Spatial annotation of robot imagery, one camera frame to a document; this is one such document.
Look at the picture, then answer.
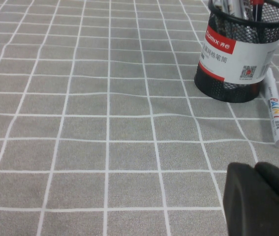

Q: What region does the grey white-checked tablecloth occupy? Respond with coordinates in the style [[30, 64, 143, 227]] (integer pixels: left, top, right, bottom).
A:
[[0, 0, 279, 236]]

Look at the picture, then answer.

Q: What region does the black-capped white marker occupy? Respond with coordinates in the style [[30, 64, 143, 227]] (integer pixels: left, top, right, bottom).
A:
[[213, 0, 232, 32]]

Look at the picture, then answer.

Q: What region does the white paint marker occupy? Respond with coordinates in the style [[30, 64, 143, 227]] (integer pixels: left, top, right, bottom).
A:
[[259, 67, 279, 150]]

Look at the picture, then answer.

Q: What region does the thin dark red pen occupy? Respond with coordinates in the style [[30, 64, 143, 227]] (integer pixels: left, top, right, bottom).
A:
[[251, 0, 262, 22]]

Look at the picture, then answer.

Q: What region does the black mesh pen holder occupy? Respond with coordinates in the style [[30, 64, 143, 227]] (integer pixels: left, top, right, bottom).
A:
[[194, 0, 279, 103]]

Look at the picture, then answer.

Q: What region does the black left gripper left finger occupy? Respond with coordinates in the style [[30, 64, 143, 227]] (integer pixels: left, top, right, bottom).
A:
[[222, 161, 279, 236]]

